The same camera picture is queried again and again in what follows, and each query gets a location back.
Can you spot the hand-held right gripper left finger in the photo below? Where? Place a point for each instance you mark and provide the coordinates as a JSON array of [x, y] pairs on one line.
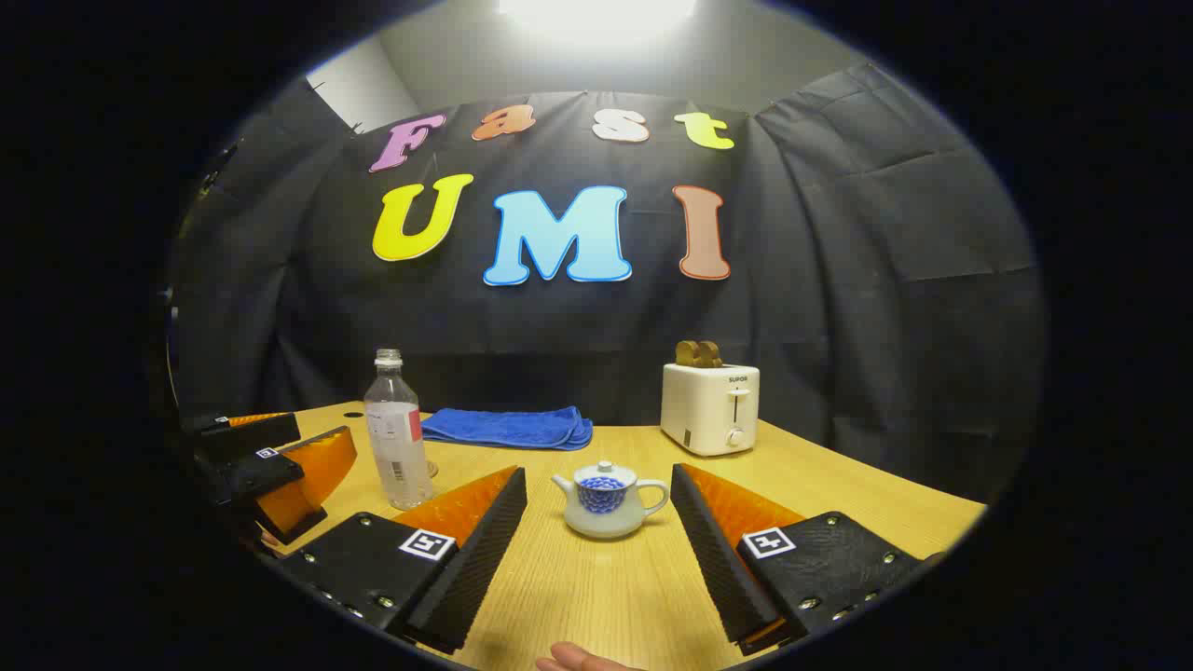
[[466, 559]]

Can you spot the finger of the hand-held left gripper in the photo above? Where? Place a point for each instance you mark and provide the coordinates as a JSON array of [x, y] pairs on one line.
[[252, 436], [298, 485]]

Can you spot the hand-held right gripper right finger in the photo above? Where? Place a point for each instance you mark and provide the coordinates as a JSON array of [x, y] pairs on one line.
[[718, 559]]

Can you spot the clear plastic water bottle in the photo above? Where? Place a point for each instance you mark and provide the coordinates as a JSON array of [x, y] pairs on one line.
[[398, 438]]

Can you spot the white blue-patterned teacup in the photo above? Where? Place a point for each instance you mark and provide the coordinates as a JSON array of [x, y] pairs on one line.
[[606, 513]]

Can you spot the blue folded towel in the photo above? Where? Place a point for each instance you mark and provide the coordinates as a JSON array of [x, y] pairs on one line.
[[508, 429]]

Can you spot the white toaster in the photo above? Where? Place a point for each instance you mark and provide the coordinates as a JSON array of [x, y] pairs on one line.
[[708, 410]]

